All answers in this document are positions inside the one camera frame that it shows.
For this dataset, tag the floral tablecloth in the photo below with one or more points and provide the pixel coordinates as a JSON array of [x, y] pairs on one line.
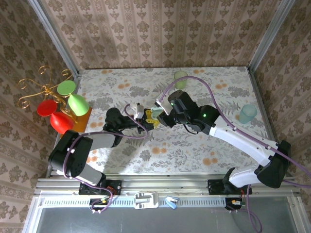
[[136, 157]]

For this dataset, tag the red wine glass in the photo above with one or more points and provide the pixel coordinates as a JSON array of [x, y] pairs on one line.
[[62, 122]]

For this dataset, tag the green glass cup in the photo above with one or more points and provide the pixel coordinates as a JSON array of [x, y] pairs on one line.
[[182, 85]]

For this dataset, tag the orange wooden base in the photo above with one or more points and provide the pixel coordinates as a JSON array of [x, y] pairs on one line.
[[83, 121]]

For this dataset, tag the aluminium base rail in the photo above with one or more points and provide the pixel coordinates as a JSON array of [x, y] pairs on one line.
[[170, 184]]

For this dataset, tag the grey metal panel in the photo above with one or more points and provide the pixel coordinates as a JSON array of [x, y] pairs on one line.
[[145, 221]]

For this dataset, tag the green wine glass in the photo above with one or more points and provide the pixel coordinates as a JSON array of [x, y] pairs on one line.
[[77, 104]]

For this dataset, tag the aluminium table side rail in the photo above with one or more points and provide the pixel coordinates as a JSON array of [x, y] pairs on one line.
[[266, 121]]

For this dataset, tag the blue glass cup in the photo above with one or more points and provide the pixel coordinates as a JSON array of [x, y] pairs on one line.
[[247, 114]]

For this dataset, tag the white plastic bracket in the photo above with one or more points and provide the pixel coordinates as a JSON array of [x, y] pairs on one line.
[[145, 200]]

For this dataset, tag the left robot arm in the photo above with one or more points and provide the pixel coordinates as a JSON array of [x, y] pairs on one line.
[[102, 139]]

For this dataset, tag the aluminium frame post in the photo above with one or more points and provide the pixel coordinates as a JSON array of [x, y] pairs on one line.
[[270, 36], [54, 36]]

